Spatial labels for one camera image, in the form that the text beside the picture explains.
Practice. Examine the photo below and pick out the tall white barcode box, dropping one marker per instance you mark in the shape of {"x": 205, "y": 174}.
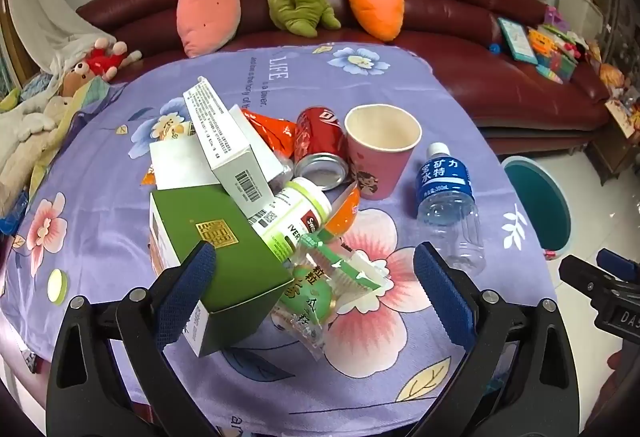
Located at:
{"x": 220, "y": 137}

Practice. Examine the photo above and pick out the orange snack packet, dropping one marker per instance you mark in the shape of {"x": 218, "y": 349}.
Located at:
{"x": 272, "y": 132}

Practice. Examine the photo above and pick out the wooden side table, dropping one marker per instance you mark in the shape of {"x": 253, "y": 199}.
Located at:
{"x": 615, "y": 147}

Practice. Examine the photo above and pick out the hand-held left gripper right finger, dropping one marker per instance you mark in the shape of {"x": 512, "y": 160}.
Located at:
{"x": 445, "y": 297}

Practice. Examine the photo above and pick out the teal book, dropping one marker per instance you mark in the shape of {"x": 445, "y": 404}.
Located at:
{"x": 517, "y": 39}

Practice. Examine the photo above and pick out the green box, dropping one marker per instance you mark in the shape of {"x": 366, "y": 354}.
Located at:
{"x": 225, "y": 267}

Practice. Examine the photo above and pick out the pink paper cup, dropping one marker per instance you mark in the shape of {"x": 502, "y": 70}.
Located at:
{"x": 375, "y": 167}

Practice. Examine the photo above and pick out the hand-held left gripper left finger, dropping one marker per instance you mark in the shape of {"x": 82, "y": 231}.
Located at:
{"x": 187, "y": 297}

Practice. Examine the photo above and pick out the teal trash bin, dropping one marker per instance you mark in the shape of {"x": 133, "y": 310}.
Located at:
{"x": 540, "y": 207}

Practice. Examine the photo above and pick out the red soda can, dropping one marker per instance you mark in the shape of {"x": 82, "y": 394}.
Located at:
{"x": 320, "y": 137}

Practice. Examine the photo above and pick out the colourful toy pile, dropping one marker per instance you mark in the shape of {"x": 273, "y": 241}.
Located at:
{"x": 555, "y": 47}

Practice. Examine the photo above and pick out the cream plush toy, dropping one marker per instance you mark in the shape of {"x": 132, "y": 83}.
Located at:
{"x": 35, "y": 122}

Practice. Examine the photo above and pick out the clear water bottle blue label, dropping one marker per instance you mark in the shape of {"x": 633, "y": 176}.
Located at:
{"x": 445, "y": 187}

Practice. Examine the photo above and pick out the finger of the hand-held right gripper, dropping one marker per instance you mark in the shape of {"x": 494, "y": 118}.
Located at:
{"x": 617, "y": 264}
{"x": 585, "y": 274}

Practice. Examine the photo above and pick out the white draped cloth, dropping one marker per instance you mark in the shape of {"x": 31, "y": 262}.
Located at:
{"x": 45, "y": 17}

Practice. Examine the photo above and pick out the orange jelly packet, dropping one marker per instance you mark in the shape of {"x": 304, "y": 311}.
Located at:
{"x": 345, "y": 214}

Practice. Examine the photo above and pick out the white supplement bottle green label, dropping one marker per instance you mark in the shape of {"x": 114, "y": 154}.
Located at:
{"x": 295, "y": 212}

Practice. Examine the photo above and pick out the red teddy plush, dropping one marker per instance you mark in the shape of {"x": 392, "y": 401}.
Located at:
{"x": 102, "y": 62}

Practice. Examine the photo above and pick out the pink rabbit plush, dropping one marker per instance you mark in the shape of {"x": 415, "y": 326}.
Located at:
{"x": 207, "y": 12}

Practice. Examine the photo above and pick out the purple floral tablecloth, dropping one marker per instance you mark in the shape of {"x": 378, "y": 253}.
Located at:
{"x": 100, "y": 167}

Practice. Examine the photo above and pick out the brown bear plush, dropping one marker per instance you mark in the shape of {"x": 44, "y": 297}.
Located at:
{"x": 75, "y": 79}

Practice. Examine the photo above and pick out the dark red leather sofa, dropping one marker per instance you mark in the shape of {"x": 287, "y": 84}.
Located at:
{"x": 450, "y": 17}

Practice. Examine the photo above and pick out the green-edged clear snack packet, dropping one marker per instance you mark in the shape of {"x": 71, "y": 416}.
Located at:
{"x": 355, "y": 277}

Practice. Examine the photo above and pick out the green cake clear packet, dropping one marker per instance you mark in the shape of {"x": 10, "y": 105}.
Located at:
{"x": 305, "y": 302}

